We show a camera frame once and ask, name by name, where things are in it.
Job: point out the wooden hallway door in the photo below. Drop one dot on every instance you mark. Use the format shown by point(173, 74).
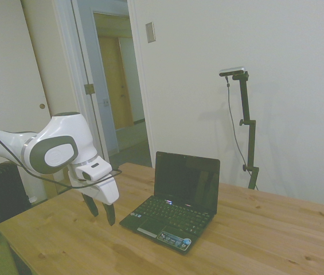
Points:
point(113, 71)

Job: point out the white open door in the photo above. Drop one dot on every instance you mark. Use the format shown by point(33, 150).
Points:
point(104, 71)

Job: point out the black radiator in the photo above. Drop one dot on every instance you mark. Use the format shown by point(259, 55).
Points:
point(4, 189)

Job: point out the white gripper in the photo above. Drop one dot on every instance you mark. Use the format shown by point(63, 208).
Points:
point(107, 190)

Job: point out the round closet door pull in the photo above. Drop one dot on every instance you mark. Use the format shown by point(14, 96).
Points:
point(42, 106)

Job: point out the black camera stand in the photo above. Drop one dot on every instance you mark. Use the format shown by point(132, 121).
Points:
point(250, 134)

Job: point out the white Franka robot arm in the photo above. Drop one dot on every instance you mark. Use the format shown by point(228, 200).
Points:
point(61, 137)

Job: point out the silver camera on stand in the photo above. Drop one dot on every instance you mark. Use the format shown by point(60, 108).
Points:
point(232, 71)

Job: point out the black netbook laptop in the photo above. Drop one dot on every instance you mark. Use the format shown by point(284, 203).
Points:
point(179, 183)

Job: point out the brass door hinge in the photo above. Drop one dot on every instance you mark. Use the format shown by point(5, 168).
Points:
point(89, 89)

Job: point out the beige wall switch plate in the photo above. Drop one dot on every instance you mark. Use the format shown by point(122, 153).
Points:
point(150, 32)

